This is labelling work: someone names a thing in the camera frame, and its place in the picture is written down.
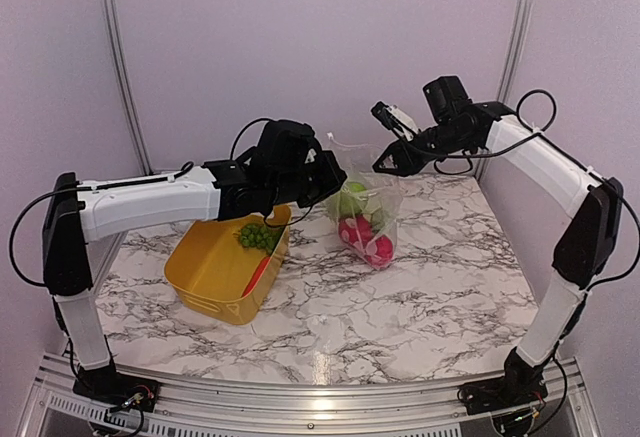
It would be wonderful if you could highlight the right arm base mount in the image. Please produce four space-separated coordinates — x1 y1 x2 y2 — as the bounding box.
457 377 548 415

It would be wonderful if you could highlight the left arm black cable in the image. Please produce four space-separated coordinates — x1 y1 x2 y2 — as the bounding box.
230 117 274 158

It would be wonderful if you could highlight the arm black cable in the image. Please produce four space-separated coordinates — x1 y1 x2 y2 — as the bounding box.
230 117 274 158
516 88 559 131

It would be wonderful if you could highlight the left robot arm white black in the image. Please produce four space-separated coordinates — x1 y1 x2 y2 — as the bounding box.
8 117 346 402

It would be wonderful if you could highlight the left aluminium frame post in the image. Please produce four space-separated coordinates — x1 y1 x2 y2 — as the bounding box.
102 0 153 175

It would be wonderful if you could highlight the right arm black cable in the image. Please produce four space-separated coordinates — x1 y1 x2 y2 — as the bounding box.
516 88 559 131

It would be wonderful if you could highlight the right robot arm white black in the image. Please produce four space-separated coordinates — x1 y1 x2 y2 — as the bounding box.
371 76 624 405

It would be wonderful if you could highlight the clear zip top bag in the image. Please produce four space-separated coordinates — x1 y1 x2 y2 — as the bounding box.
324 132 403 268

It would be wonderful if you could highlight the red apple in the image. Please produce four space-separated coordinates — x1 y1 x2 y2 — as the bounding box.
364 234 394 269
338 214 375 252

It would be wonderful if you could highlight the green bitter gourd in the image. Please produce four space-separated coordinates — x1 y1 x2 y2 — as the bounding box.
370 208 390 232

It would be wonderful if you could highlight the yellow plastic basket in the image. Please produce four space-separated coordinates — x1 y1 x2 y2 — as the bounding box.
164 205 291 325

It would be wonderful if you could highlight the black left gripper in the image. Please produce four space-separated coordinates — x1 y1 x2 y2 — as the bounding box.
271 149 347 208

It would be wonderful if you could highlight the green apple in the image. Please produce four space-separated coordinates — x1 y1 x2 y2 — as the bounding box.
342 181 367 198

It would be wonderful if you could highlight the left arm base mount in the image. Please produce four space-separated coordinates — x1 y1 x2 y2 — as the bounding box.
73 372 160 412

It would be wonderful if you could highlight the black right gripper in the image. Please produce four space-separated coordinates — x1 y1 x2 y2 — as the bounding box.
372 120 474 177

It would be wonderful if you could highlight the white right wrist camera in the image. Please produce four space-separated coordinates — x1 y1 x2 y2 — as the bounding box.
371 101 419 141

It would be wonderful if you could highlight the right aluminium frame post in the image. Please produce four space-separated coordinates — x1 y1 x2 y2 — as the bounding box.
474 0 539 178

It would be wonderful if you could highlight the orange carrot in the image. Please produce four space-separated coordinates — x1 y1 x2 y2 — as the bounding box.
242 256 271 297

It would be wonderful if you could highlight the front aluminium rail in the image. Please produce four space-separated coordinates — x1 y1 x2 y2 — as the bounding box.
16 354 601 436

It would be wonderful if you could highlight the aluminium frame post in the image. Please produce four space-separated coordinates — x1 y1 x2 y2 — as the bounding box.
474 0 539 178
102 0 153 175

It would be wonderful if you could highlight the green grape bunch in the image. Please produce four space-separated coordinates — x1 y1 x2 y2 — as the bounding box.
237 223 282 254

